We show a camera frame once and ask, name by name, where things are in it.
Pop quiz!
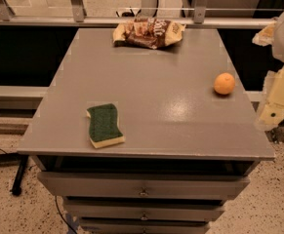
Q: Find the black floor cable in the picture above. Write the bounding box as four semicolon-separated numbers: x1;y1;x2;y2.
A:
54;195;79;234

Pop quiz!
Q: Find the top grey drawer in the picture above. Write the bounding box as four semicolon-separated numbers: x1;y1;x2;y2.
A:
37;172;250;200

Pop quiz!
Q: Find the middle grey drawer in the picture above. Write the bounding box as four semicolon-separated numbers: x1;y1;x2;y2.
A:
63;199;223;222

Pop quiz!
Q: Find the grey drawer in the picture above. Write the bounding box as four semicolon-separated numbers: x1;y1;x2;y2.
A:
79;218;210;234
63;199;223;222
37;172;250;200

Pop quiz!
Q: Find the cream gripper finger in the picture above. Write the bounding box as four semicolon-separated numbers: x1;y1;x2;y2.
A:
252;22;275;47
256;103;284;130

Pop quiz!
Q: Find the green yellow sponge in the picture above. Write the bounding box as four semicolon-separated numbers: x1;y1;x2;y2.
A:
87;103;125;149

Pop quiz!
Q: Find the brown chip bag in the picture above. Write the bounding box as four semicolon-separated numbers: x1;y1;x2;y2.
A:
112;18;185;50

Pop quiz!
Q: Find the bottom grey drawer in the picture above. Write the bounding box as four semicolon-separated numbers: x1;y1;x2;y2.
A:
79;218;210;234

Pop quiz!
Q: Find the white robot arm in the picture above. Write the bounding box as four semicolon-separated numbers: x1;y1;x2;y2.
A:
252;12;284;131

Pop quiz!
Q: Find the orange fruit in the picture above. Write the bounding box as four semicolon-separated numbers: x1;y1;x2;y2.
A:
214;73;235;96

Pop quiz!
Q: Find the black stand leg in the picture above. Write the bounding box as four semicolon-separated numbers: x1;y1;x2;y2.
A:
11;155;28;196

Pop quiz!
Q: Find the metal railing frame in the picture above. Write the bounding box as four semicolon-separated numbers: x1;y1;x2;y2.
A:
0;0;277;29

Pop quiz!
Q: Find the grey drawer cabinet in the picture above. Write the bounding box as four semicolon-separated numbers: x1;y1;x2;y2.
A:
17;27;276;234

